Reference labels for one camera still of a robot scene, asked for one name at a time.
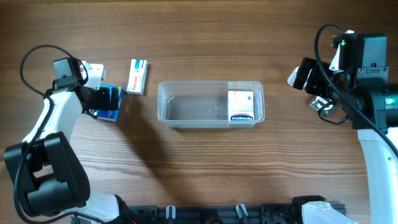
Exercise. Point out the white Panadol box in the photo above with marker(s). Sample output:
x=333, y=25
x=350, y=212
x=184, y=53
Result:
x=137, y=77

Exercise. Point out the blue medicine box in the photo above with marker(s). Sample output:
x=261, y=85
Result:
x=109, y=114

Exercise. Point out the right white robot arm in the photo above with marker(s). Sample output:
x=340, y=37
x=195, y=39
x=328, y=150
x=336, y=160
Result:
x=357, y=81

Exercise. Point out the clear plastic container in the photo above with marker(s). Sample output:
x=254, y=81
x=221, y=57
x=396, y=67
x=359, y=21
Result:
x=204, y=104

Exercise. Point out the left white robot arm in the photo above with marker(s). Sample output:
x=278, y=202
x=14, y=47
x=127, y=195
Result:
x=48, y=178

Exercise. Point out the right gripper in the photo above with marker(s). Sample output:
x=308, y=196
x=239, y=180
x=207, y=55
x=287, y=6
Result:
x=306, y=78

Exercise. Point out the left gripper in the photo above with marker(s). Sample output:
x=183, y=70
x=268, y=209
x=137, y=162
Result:
x=104, y=98

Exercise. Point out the white Hansaplast box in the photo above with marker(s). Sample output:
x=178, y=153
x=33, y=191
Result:
x=240, y=105

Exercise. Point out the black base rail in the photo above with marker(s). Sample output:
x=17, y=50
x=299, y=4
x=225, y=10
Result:
x=266, y=213

